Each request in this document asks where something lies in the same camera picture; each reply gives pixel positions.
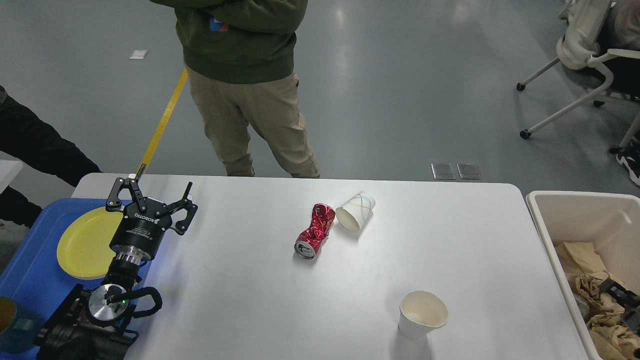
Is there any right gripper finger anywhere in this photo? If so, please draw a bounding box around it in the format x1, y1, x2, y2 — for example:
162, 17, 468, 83
599, 278, 640, 306

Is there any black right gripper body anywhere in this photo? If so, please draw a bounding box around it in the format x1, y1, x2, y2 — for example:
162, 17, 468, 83
622, 303, 640, 336

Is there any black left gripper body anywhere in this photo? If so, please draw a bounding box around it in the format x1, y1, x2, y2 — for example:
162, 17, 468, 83
109, 200, 173, 261

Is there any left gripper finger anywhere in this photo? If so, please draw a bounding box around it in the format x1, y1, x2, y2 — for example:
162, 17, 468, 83
104, 164, 148, 218
154, 182, 198, 236

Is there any aluminium foil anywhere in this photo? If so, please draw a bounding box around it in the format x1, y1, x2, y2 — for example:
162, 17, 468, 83
573, 293, 591, 322

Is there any yellow plate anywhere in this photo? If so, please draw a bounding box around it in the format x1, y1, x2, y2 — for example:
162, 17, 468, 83
56, 208, 122, 280

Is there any brown paper bag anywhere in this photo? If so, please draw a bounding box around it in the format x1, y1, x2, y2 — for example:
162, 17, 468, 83
554, 242, 610, 284

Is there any crushed red soda can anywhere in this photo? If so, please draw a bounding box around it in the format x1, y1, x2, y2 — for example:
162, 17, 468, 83
294, 203, 336, 260

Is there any dark teal mug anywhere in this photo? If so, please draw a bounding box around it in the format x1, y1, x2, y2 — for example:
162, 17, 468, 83
0, 296, 45, 354

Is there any crushed white paper cup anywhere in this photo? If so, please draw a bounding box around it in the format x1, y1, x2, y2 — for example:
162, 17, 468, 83
335, 191, 377, 233

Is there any brown paper wad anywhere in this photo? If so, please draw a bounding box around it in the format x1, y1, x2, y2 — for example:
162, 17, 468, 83
586, 315, 640, 360

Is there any brown paper ball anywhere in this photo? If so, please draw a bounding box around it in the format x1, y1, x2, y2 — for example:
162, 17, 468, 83
570, 272, 624, 315

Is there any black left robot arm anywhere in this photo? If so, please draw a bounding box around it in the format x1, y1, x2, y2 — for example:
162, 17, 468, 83
33, 164, 198, 360

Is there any beige plastic bin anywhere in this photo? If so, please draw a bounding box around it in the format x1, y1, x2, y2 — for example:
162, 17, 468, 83
526, 191, 640, 360

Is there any white side table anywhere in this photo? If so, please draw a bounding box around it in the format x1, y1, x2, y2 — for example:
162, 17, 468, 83
0, 159, 25, 193

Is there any person in black clothes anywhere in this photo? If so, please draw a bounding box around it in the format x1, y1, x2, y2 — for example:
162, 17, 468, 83
0, 87, 101, 228

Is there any person in green sweater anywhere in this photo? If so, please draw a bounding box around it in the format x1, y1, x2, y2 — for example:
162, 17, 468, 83
158, 0, 320, 179

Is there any metal floor socket right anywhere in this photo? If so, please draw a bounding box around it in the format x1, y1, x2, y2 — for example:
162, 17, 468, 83
456, 162, 483, 180

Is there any metal floor socket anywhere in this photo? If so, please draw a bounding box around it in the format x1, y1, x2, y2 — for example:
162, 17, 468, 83
430, 162, 457, 180
456, 162, 483, 180

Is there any metal floor socket left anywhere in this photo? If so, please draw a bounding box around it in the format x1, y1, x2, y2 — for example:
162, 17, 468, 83
430, 162, 457, 180

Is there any white office chair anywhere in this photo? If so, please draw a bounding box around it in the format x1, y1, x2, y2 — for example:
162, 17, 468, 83
516, 0, 639, 140

